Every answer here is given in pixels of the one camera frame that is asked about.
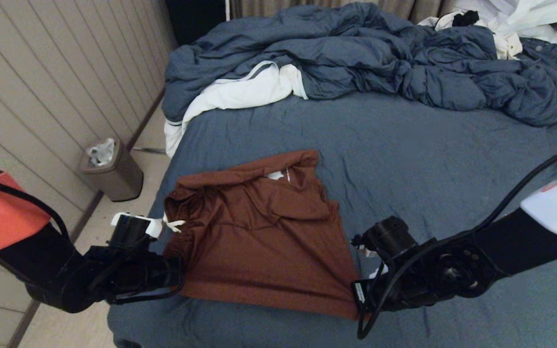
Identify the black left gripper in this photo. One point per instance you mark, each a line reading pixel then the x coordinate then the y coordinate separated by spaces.
pixel 133 275

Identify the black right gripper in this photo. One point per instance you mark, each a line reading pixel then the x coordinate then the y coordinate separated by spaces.
pixel 392 237

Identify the orange left robot arm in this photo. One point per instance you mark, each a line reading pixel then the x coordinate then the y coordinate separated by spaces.
pixel 51 275

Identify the brown trash bin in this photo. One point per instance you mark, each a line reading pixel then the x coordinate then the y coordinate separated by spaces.
pixel 124 181

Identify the thin metal rod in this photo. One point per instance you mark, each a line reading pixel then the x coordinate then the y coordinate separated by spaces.
pixel 150 150

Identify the blue bed sheet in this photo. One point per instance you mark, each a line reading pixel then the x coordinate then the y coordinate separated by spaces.
pixel 331 125

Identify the clear plastic bin bag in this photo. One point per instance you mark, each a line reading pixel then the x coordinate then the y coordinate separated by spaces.
pixel 102 152

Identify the crumpled blue duvet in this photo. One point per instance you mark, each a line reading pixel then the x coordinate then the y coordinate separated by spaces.
pixel 356 48

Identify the cream buttoned shirt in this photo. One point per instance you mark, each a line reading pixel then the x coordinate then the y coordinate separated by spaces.
pixel 508 46

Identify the small black garment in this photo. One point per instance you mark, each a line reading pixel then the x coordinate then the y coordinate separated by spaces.
pixel 467 18

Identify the blue denim garment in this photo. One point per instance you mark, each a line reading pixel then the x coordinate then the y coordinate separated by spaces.
pixel 544 47

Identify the white crumpled garment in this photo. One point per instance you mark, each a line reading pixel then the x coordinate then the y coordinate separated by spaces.
pixel 525 14

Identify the beige curtain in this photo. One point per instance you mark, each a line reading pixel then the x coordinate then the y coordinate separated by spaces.
pixel 259 6

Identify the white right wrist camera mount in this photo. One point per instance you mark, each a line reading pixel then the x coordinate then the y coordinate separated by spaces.
pixel 380 270

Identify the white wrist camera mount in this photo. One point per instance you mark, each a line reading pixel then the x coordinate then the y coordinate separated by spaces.
pixel 155 227
pixel 380 270

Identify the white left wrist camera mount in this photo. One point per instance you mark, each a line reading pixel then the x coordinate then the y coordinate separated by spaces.
pixel 155 227

